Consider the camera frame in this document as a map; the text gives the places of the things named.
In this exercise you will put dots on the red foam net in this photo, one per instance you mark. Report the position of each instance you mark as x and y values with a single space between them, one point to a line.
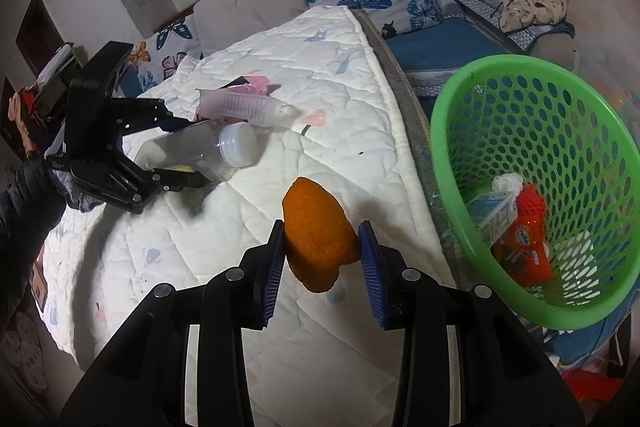
530 204

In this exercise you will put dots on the clear bottle with white cap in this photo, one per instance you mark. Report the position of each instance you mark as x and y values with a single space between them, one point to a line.
235 147

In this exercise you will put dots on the red plastic object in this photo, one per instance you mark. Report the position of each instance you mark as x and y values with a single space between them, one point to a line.
592 392

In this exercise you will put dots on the blue white milk carton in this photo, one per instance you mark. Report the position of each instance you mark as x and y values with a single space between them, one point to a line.
492 212

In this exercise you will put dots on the small butterfly print pillow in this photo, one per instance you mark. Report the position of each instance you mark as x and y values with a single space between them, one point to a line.
170 42

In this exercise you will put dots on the pink wrapper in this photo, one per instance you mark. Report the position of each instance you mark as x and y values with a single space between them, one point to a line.
255 84

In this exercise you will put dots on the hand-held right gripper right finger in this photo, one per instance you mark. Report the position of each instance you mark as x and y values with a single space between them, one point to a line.
372 277

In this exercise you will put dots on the blue bed sheet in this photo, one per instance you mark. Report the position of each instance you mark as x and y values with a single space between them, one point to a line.
450 42

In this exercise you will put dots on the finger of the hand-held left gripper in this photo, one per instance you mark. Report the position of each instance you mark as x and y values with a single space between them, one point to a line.
160 117
150 179

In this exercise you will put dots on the beige spotted cloth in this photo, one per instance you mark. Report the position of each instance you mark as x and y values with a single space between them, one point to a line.
532 7

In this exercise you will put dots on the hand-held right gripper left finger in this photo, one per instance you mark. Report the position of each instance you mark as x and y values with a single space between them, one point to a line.
272 277

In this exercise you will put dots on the orange peel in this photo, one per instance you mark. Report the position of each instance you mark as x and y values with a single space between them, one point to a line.
315 232

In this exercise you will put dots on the orange snack wrapper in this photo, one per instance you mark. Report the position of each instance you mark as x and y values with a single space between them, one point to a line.
525 252

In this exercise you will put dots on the green plastic basket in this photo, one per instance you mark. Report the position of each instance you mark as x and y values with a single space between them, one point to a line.
450 117

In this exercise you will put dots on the grey pillow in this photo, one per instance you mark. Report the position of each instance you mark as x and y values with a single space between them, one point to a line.
250 7

